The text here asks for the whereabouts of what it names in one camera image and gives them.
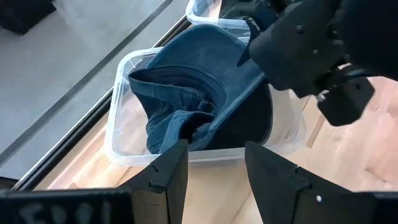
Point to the black box on floor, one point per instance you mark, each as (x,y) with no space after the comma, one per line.
(25,12)

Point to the black aluminium table frame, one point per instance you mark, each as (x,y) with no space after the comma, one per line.
(73,135)

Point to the navy blue baseball cap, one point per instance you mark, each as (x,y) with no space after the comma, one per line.
(211,49)

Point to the clear plastic bin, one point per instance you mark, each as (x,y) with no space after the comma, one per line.
(124,146)
(194,17)

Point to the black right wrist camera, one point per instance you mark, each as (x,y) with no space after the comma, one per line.
(345,99)

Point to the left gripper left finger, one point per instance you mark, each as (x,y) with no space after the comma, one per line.
(140,205)

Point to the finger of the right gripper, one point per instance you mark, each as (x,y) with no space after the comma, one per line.
(248,46)

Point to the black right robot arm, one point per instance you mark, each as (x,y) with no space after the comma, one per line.
(370,31)

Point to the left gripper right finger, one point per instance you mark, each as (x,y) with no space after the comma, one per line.
(280,196)

